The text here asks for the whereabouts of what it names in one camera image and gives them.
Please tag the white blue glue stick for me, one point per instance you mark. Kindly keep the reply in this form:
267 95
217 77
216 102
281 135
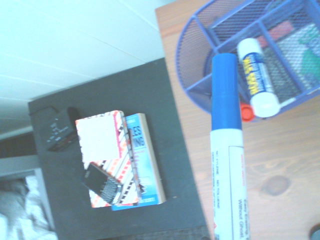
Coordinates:
257 72

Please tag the grey white patterned bedding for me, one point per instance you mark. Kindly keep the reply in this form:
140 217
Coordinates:
20 207

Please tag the orange eraser block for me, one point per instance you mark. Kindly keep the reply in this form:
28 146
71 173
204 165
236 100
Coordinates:
280 32

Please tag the pink patterned notebook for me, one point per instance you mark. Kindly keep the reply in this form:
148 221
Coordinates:
100 135

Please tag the orange cap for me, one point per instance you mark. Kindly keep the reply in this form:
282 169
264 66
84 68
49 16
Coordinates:
247 113

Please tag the white marker blue cap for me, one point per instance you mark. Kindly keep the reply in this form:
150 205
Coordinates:
226 112

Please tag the green item in organizer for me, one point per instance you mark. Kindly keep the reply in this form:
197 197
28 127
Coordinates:
310 60

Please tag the black side table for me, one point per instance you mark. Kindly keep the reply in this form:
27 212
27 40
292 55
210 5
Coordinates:
125 87

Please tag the black mobile phone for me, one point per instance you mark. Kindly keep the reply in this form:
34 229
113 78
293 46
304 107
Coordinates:
96 178

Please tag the light blue paperback book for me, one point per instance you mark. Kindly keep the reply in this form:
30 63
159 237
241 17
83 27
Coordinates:
147 160

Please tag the purple mesh desk organizer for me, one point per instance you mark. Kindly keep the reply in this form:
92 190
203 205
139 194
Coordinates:
190 50

